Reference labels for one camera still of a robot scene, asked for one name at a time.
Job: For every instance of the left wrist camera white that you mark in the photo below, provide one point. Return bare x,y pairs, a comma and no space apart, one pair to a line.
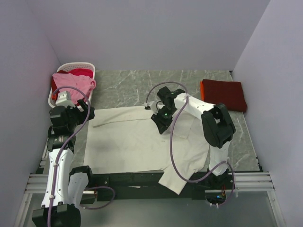
64,99

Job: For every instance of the white plastic laundry basket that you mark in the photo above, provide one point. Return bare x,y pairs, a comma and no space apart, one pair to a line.
75,95

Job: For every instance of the folded orange t-shirt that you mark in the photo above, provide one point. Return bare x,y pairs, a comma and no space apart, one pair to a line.
202,91

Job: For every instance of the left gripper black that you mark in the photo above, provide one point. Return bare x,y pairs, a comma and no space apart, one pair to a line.
83,114

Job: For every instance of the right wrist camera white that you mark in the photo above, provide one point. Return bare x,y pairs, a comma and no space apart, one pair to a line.
150,106

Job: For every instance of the folded maroon t-shirt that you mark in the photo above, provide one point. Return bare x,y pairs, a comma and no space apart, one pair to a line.
228,93

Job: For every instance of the cream white t-shirt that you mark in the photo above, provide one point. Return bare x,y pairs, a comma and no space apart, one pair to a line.
124,140

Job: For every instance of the red t-shirt in basket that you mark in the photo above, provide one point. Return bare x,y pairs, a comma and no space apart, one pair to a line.
80,78

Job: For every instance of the aluminium frame rail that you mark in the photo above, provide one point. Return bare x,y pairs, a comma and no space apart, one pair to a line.
254,203

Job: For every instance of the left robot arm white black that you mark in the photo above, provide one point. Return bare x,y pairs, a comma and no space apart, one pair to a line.
65,186

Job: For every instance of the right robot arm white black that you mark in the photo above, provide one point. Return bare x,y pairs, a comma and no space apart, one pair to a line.
218,127

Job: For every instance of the black base beam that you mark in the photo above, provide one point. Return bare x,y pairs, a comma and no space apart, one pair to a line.
146,186

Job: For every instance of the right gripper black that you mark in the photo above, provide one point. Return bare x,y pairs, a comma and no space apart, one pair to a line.
161,123

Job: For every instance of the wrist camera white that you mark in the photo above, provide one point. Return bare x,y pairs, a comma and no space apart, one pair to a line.
150,106
64,99

